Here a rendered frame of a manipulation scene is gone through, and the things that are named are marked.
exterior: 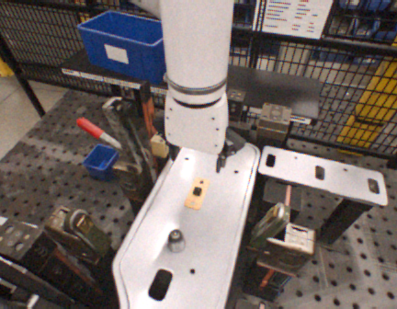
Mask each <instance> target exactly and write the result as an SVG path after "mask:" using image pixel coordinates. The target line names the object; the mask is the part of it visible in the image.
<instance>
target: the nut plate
mask: <svg viewBox="0 0 397 309"><path fill-rule="evenodd" d="M200 181H203V182H204V183H203V184H200V183H199V182H200ZM209 184H210V181H209V180H208V179H206V178H201V177H195V180H194V181H193V183H192V186H191V187H190V191H189V192H188V195H187V198H186V200H185V203H184V205H185V207H188V208H190V209H195V210H197V211H198V210H199V209H200V207H201V205H202V202H203V201H204V197H205V195H206V193H207V190H208V188H209ZM196 189H199V191H198V192H196ZM191 202H195V205H191Z"/></svg>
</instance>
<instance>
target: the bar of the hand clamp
mask: <svg viewBox="0 0 397 309"><path fill-rule="evenodd" d="M101 108H102V110H104V112H105V115H106V116H107V119H108V122H109V123H110V126H111V127H112V130H113V131H114V133H115V135H116V136H117V139H118V140H119V143H120V146H121V147H122V150H123V151H124V154H125V155H126V156H127V159H128V160H129V163H135V164H137V165H139V167H140V168H141V172H142V167H141V164H140V162H139V159H138V158H137V155H140V156H141V157H142V159H143V160H142V162H143V163H148V162H149V160H148V159H147V157H146V154H145V152H144V149H143V148H142V144H141V141H140V139H139V136H138V134H137V132H136V130H135V129H134V125H133V124H132V120H131V119H132V117H134V115H135V113H136V107H135V106H134V104H133V103H131V102H127V103H125V105H124V101H123V100H122V97H112V98H111V99H110V100H109V101H108V102H107V103H106V104H105V105H102V107H101ZM135 153H136V154H137V155H136V154H135Z"/></svg>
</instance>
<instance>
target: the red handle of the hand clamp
mask: <svg viewBox="0 0 397 309"><path fill-rule="evenodd" d="M77 123H78V124H77V126H78V127H80V129H83V130H84V131H86V132H88V133H89V134H90V135H93V137H95V138H97V139H99V140H100V141H102V142H103V143H106V144H108V146H110V147H112V149H114V150H116V151H118V152H119V153H121V154H122V155H124V156H125V157H127V156H126V155H125V154H124V151H123V150H122V147H121V146H120V143H119V142H118V141H116V140H115V139H113V138H112V137H110V136H109V135H107V134H106V133H105V131H102V130H101V129H99V128H98V127H97V126H96V125H94V124H93V123H92V122H90V121H89V120H87V119H85V118H82V119H78V121H77ZM135 154H136V153H135ZM136 155H137V158H138V159H139V162H140V163H142V160H143V159H142V157H141V156H140V155H138V154H136Z"/></svg>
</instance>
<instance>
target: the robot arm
mask: <svg viewBox="0 0 397 309"><path fill-rule="evenodd" d="M129 1H130V2H132V3H133V4H135V5H136V6H139V7H140V8H142V9H144V10H146V11H147V12H149V13H151V15H154V16H155V17H157V18H159V19H160V20H162V26H163V39H164V56H165V62H166V73H164V81H165V82H166V83H168V91H167V93H166V101H165V108H164V116H163V117H159V118H156V119H154V120H153V123H152V125H153V127H154V128H155V129H156V130H157V131H158V134H159V136H160V137H162V138H163V139H164V140H165V145H167V146H168V151H169V154H170V155H171V161H175V160H176V158H177V157H178V154H179V153H180V147H185V148H187V149H192V150H195V151H200V152H202V153H208V154H212V155H218V156H219V157H218V158H217V161H216V173H220V172H221V168H224V167H225V165H226V159H227V157H230V156H232V155H236V153H237V152H238V151H241V149H243V148H244V146H245V143H246V139H244V138H243V137H241V136H240V135H238V134H237V133H236V132H234V131H233V130H231V129H230V128H229V127H228V121H229V115H228V105H227V99H226V93H225V90H226V83H227V70H228V62H229V49H230V42H231V29H232V22H233V3H234V0H129ZM225 138H226V139H229V141H231V142H232V143H233V144H232V145H228V144H227V143H226V141H224V139H225Z"/></svg>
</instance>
